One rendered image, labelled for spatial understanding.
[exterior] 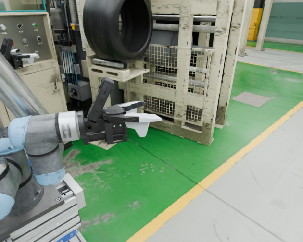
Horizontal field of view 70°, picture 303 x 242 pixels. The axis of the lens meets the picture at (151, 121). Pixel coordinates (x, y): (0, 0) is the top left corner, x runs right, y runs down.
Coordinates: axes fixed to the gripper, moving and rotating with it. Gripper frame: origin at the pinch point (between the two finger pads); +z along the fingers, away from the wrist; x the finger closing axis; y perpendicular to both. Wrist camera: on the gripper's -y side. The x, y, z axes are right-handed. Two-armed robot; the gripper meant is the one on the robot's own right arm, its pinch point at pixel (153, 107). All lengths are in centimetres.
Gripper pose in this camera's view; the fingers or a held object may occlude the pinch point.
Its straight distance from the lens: 60.2
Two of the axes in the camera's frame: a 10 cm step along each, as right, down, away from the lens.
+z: 9.6, -1.3, 2.5
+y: 0.4, 9.4, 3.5
